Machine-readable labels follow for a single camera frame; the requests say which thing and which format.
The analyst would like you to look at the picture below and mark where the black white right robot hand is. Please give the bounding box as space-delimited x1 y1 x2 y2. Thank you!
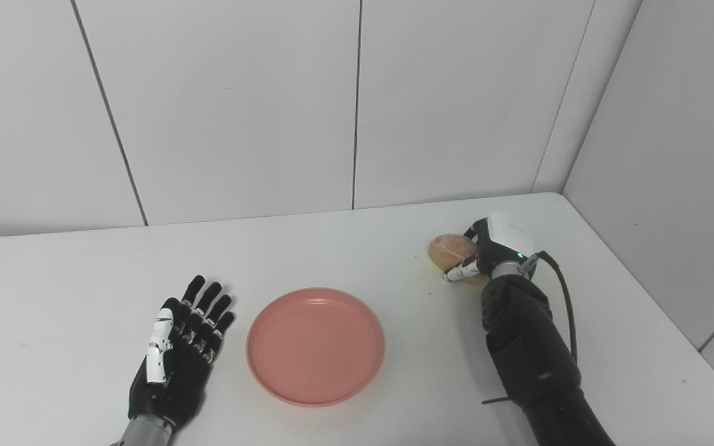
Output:
443 212 537 282

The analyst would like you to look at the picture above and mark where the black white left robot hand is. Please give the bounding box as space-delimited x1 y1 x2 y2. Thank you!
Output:
128 274 236 431

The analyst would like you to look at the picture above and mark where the brown bread roll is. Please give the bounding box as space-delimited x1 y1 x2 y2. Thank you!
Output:
429 234 488 285

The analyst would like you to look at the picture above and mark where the pink round plate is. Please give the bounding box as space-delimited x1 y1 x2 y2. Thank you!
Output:
246 287 386 408

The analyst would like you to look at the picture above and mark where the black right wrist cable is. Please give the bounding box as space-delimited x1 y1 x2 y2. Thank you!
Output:
518 250 579 364

